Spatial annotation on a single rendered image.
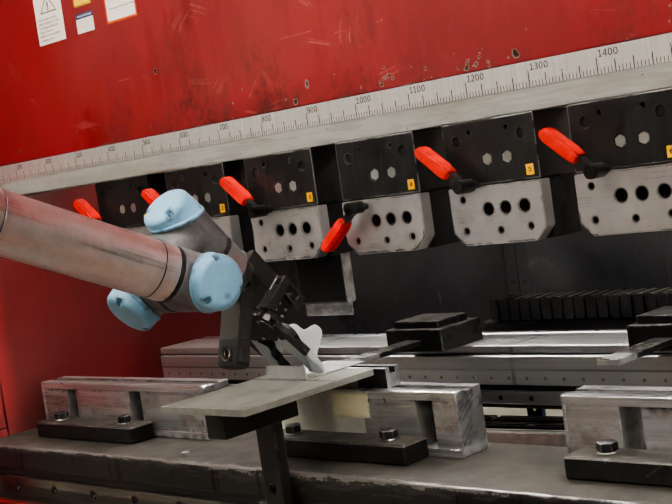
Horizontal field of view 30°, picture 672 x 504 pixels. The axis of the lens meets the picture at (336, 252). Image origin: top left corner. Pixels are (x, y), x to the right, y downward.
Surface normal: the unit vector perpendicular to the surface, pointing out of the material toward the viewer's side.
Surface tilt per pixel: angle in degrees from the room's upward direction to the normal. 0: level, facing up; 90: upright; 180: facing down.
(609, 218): 90
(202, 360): 90
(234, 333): 72
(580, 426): 90
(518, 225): 90
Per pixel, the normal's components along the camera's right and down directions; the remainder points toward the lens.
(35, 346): 0.72, -0.06
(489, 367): -0.68, 0.14
